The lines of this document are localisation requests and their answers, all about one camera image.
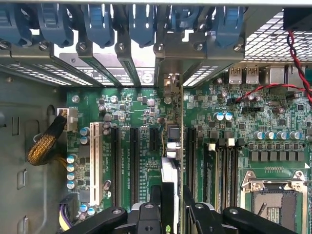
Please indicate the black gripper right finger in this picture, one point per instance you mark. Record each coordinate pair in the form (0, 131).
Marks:
(202, 219)

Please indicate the metal CPU socket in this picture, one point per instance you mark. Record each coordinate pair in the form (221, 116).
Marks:
(275, 207)

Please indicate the black intrusion switch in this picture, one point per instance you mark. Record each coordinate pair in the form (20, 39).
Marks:
(297, 19)

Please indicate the short black expansion slot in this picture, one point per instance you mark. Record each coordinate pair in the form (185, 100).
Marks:
(153, 139)

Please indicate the white expansion slot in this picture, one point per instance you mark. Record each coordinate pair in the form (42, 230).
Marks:
(95, 165)

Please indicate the installed black RAM stick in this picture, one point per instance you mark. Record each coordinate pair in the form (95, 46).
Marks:
(209, 175)

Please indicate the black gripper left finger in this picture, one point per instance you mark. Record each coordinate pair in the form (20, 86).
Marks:
(146, 219)

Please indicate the blue slot retention clip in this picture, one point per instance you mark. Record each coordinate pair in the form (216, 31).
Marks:
(12, 26)
(141, 26)
(185, 19)
(228, 26)
(98, 26)
(54, 26)

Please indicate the green Dell motherboard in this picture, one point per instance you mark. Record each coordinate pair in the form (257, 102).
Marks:
(146, 97)

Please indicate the empty black RAM slot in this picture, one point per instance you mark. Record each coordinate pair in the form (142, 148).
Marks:
(230, 175)

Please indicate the long black expansion slot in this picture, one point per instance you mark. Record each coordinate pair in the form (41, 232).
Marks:
(191, 158)
(116, 165)
(134, 165)

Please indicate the open metal PC case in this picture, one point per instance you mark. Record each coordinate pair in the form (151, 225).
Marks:
(29, 97)

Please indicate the metal expansion slot cover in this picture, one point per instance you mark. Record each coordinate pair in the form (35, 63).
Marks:
(84, 51)
(124, 54)

